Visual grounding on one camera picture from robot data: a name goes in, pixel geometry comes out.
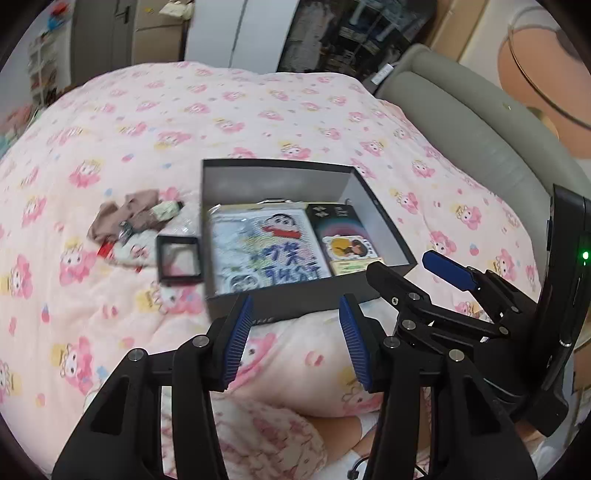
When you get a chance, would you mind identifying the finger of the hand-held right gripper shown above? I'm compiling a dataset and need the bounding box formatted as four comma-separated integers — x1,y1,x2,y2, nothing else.
422,250,539,333
366,261,509,344

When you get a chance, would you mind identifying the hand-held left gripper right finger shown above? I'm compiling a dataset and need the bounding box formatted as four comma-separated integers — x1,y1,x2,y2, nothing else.
338,294,539,480

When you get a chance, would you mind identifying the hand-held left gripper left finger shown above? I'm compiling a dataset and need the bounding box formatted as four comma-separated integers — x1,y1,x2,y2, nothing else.
52,294,256,480

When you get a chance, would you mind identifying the small black frame box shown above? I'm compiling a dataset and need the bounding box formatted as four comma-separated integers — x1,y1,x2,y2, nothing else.
156,234,206,284

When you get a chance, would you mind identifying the black storage box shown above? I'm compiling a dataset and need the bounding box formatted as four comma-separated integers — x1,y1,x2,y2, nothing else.
202,158,419,326

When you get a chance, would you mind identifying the brown cloth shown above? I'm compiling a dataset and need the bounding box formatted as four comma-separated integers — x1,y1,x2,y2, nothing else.
88,191,160,243

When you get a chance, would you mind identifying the cartoon sticker card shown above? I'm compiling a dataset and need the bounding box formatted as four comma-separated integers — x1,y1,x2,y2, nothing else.
322,234,384,278

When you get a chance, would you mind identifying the person's bare leg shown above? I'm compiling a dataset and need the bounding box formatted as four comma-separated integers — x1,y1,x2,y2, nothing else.
309,413,384,467

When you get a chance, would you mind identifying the person's printed pyjama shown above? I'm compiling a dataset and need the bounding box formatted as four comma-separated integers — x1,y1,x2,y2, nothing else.
159,397,328,480

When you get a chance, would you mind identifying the cartoon printed pouch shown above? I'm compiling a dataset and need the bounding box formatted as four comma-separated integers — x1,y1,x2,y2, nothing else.
210,199,332,297

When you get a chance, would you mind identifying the black card box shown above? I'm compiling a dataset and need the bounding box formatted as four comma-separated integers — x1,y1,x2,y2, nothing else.
305,202,370,259

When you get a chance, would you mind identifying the clear plastic bag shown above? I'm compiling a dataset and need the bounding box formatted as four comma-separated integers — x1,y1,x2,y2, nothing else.
170,216,204,240

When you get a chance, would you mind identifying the small pale tube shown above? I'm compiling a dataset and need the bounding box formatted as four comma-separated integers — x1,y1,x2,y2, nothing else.
154,200,184,221

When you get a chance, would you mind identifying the grey padded headboard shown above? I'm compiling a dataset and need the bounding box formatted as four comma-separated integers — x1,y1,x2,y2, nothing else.
374,44,559,296

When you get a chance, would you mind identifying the pink printed blanket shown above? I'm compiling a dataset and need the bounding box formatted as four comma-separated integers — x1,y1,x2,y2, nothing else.
0,60,546,462

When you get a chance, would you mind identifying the cluttered black shelving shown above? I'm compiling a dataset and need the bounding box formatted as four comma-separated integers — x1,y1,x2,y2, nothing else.
277,0,435,84

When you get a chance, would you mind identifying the white wardrobe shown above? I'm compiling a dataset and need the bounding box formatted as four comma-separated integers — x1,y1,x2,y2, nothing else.
185,0,301,75

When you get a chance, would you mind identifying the dark cabinet door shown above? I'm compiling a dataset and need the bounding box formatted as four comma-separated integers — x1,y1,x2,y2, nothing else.
69,0,190,88

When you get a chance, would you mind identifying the white storage shelf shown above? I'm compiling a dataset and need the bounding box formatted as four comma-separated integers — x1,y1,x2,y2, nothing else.
25,32,75,104

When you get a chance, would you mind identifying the black cable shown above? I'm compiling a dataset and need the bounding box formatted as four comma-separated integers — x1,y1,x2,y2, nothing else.
348,455,384,480

